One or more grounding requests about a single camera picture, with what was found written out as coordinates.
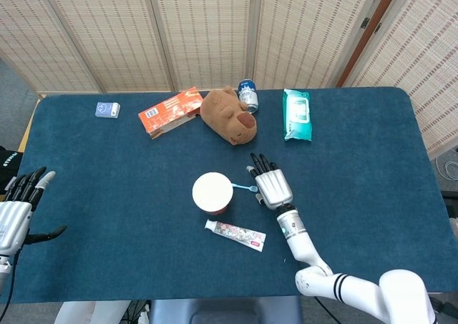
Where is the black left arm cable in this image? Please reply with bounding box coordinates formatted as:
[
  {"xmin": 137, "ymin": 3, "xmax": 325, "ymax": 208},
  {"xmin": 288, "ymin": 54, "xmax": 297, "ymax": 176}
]
[{"xmin": 0, "ymin": 245, "xmax": 21, "ymax": 318}]

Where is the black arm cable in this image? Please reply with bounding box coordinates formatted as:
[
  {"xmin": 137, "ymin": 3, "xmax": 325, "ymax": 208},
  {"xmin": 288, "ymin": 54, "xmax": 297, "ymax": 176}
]
[
  {"xmin": 0, "ymin": 245, "xmax": 21, "ymax": 318},
  {"xmin": 313, "ymin": 295, "xmax": 339, "ymax": 324}
]

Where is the brown wooden post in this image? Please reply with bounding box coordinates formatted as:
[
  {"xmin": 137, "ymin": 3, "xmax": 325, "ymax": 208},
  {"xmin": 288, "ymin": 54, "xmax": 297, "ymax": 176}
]
[{"xmin": 335, "ymin": 0, "xmax": 404, "ymax": 88}]

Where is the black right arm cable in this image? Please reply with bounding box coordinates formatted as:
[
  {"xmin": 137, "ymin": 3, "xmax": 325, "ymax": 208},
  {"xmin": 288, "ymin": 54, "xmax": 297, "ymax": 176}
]
[{"xmin": 313, "ymin": 295, "xmax": 339, "ymax": 324}]

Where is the grey blue chair seat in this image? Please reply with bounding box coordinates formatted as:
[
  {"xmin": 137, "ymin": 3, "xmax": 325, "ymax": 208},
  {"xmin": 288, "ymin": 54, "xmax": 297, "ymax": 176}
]
[{"xmin": 148, "ymin": 297, "xmax": 303, "ymax": 324}]

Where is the blue table cloth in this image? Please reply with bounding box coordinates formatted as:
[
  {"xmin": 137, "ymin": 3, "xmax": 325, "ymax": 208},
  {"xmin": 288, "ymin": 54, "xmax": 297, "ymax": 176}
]
[{"xmin": 6, "ymin": 87, "xmax": 450, "ymax": 304}]

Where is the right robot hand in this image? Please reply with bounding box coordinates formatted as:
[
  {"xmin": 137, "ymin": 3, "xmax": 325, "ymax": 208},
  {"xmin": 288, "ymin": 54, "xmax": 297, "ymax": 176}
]
[{"xmin": 245, "ymin": 152, "xmax": 294, "ymax": 210}]

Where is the orange biscuit carton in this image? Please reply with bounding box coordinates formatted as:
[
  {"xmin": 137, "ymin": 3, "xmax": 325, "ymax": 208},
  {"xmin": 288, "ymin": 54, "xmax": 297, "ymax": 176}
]
[{"xmin": 137, "ymin": 86, "xmax": 204, "ymax": 140}]

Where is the floral white toothpaste tube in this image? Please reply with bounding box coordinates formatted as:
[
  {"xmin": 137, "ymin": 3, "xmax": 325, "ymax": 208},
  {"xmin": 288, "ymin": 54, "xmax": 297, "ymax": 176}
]
[{"xmin": 204, "ymin": 219, "xmax": 268, "ymax": 252}]

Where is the black bag with lettering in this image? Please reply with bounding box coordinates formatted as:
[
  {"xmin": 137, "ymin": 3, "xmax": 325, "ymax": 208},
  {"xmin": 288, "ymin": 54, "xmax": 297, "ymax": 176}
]
[{"xmin": 0, "ymin": 145, "xmax": 24, "ymax": 198}]

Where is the orange paper noodle cup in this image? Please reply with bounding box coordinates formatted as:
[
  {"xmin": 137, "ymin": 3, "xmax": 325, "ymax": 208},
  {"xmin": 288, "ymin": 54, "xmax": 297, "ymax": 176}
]
[{"xmin": 192, "ymin": 172, "xmax": 234, "ymax": 216}]

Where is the light blue toothbrush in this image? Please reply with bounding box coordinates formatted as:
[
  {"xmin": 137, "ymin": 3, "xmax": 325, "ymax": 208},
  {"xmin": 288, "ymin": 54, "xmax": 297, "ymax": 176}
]
[{"xmin": 230, "ymin": 182, "xmax": 258, "ymax": 193}]

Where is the woven folding screen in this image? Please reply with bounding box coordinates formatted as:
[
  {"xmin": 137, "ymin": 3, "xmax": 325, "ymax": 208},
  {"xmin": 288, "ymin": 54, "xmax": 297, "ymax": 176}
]
[
  {"xmin": 343, "ymin": 0, "xmax": 458, "ymax": 160},
  {"xmin": 0, "ymin": 0, "xmax": 373, "ymax": 94}
]

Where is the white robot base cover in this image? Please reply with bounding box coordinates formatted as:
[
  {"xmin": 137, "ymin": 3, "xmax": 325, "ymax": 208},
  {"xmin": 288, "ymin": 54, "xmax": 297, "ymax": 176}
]
[{"xmin": 53, "ymin": 300, "xmax": 132, "ymax": 324}]

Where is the small blue white box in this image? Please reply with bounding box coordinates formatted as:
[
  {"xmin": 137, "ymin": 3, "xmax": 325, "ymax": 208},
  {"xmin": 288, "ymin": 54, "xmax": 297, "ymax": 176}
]
[{"xmin": 94, "ymin": 102, "xmax": 122, "ymax": 119}]

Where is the brown capybara plush toy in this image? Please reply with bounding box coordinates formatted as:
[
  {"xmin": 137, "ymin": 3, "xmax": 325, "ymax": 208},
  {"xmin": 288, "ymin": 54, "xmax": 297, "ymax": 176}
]
[{"xmin": 199, "ymin": 85, "xmax": 258, "ymax": 147}]

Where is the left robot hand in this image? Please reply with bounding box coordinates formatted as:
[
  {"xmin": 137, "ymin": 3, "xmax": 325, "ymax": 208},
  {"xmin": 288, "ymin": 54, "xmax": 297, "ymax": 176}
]
[{"xmin": 0, "ymin": 166, "xmax": 68, "ymax": 257}]

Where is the white cable bundle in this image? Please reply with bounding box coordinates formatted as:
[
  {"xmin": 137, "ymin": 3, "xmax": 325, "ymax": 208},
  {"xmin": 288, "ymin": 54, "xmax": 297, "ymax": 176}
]
[{"xmin": 434, "ymin": 155, "xmax": 458, "ymax": 182}]

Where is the green wet wipes pack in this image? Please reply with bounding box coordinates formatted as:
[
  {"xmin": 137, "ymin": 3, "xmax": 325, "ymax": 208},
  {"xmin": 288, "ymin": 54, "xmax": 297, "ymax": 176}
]
[{"xmin": 283, "ymin": 88, "xmax": 313, "ymax": 142}]

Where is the blue white drink can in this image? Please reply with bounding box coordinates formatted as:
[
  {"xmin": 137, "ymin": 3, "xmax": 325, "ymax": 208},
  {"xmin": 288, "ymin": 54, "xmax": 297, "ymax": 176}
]
[{"xmin": 238, "ymin": 79, "xmax": 260, "ymax": 114}]

